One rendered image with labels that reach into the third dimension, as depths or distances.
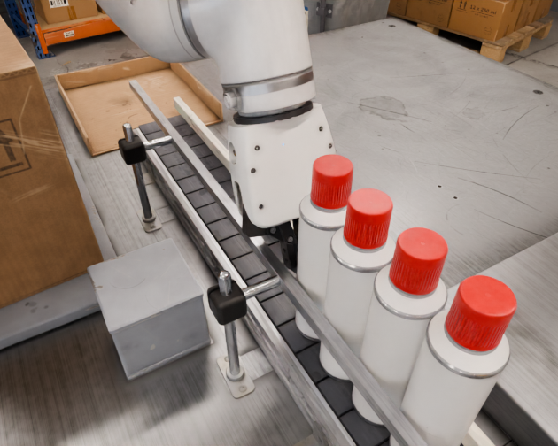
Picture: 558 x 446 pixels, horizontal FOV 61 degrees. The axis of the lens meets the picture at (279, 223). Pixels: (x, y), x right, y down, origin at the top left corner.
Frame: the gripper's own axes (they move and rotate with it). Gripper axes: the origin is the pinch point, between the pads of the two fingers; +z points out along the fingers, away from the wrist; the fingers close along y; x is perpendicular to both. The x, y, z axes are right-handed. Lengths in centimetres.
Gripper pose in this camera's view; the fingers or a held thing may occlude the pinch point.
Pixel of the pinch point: (298, 253)
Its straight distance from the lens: 50.0
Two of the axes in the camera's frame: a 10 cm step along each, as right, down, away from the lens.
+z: 1.7, 9.0, 4.0
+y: 8.7, -3.3, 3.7
